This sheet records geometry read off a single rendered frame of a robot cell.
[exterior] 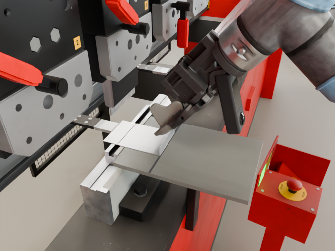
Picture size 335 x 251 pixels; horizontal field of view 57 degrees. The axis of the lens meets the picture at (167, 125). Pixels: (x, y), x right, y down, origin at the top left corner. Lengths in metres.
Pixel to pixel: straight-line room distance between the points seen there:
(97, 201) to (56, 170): 1.56
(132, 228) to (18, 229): 1.31
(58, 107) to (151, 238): 0.35
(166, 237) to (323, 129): 2.19
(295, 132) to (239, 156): 1.96
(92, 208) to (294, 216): 0.52
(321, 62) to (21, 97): 0.37
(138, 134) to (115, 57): 0.24
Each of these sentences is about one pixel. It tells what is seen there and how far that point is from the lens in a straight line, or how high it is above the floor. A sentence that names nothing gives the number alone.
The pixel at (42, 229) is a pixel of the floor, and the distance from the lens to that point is 1.87.
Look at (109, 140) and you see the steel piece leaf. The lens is 0.67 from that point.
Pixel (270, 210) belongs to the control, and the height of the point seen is 0.73.
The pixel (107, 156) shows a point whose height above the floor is 0.99.
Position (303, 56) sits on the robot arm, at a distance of 0.47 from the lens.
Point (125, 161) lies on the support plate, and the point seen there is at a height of 1.00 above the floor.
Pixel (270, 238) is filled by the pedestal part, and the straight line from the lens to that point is 1.11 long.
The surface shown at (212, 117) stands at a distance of 0.97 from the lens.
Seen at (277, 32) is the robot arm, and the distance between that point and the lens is 0.46.
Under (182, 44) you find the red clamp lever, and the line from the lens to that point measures 0.69.
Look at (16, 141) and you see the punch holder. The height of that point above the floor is 1.20.
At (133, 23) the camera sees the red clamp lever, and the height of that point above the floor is 1.27.
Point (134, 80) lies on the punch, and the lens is 0.64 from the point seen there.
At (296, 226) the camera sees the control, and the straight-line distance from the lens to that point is 0.93.
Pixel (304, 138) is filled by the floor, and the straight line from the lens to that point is 2.54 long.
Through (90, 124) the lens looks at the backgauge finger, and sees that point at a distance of 0.72.
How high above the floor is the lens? 1.40
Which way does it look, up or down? 35 degrees down
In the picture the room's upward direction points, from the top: straight up
